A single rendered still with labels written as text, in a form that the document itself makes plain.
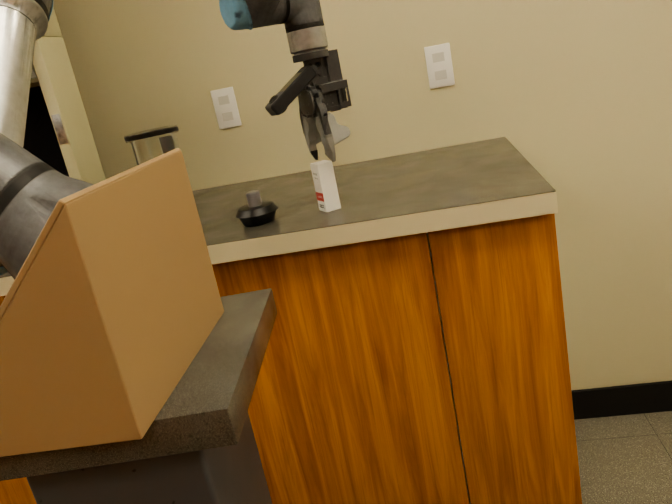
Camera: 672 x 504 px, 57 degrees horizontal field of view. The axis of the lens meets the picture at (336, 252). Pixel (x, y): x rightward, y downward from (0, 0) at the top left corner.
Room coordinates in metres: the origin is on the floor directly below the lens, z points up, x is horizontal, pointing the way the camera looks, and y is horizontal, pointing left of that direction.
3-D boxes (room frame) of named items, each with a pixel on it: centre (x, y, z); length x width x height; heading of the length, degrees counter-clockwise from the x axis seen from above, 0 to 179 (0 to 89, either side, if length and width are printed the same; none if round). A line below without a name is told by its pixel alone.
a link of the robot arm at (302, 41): (1.27, -0.03, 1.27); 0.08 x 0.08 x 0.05
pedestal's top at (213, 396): (0.69, 0.27, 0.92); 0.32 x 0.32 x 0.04; 85
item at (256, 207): (1.27, 0.14, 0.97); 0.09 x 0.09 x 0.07
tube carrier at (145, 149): (1.29, 0.32, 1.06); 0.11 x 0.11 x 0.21
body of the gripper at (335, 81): (1.27, -0.03, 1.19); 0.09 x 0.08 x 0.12; 113
